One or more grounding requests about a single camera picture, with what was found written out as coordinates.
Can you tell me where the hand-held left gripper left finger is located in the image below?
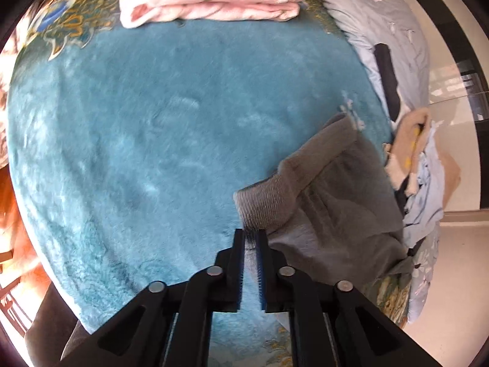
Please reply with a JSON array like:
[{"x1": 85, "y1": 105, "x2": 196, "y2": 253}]
[{"x1": 59, "y1": 229, "x2": 245, "y2": 367}]

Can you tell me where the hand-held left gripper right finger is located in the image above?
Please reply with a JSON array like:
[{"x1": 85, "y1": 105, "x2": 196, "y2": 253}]
[{"x1": 256, "y1": 230, "x2": 444, "y2": 367}]

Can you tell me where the grey sweatshirt garment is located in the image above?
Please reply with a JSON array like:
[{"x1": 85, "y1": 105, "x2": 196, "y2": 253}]
[{"x1": 233, "y1": 113, "x2": 415, "y2": 286}]

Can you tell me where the teal plush blanket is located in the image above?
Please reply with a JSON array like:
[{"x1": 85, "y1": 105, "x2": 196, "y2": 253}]
[{"x1": 7, "y1": 0, "x2": 413, "y2": 367}]

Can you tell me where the light blue shirt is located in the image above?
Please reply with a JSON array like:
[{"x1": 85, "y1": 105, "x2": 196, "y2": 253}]
[{"x1": 401, "y1": 128, "x2": 446, "y2": 247}]

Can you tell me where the dark grey cloth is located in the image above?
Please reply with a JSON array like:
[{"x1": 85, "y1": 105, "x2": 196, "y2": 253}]
[{"x1": 25, "y1": 285, "x2": 96, "y2": 367}]

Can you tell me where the beige fleece garment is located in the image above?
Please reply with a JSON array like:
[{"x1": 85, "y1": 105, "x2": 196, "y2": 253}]
[{"x1": 383, "y1": 107, "x2": 433, "y2": 195}]

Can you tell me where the wooden furniture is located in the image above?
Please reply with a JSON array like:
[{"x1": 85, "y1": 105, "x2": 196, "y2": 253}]
[{"x1": 0, "y1": 168, "x2": 52, "y2": 333}]

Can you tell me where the black cloth strip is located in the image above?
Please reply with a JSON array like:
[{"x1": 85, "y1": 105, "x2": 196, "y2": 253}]
[{"x1": 373, "y1": 43, "x2": 401, "y2": 122}]

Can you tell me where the light blue floral quilt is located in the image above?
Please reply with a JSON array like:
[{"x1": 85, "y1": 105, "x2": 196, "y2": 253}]
[{"x1": 302, "y1": 0, "x2": 446, "y2": 324}]

